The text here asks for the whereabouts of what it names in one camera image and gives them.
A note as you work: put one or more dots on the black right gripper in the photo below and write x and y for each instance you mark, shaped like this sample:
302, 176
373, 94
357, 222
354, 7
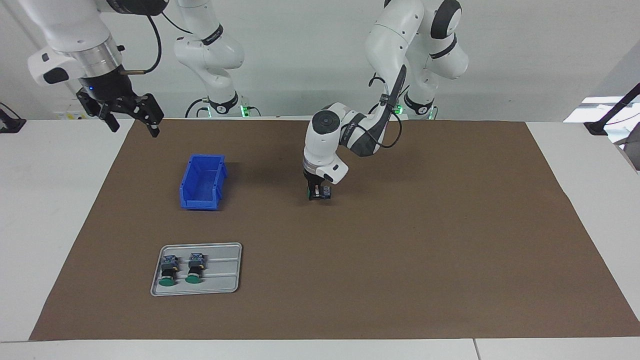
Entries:
105, 87

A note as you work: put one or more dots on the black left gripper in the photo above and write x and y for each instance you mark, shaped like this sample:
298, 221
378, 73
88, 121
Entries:
315, 180

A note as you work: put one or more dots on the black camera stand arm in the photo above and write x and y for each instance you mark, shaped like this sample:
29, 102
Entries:
597, 127

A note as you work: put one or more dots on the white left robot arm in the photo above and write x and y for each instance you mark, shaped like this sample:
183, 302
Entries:
325, 145

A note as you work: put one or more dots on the brown paper table mat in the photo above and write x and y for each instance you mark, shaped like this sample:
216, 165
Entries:
400, 250

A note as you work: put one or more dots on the grey chair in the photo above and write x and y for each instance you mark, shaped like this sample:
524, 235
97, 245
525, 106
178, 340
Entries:
632, 155

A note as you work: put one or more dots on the green push button switch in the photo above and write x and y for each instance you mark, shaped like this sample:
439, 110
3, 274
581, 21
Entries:
326, 191
168, 267
195, 265

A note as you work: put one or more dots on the white power strip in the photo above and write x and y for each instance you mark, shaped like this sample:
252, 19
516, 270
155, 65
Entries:
75, 116

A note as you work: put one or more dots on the blue plastic storage bin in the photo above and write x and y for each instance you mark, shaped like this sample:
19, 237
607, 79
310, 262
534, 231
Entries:
200, 180

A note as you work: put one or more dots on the black table clamp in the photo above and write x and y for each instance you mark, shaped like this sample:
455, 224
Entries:
12, 125

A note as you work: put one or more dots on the silver metal tray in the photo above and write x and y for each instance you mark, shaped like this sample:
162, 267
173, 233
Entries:
220, 280

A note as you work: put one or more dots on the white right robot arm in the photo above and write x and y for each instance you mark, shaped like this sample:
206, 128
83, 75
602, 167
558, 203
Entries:
65, 25

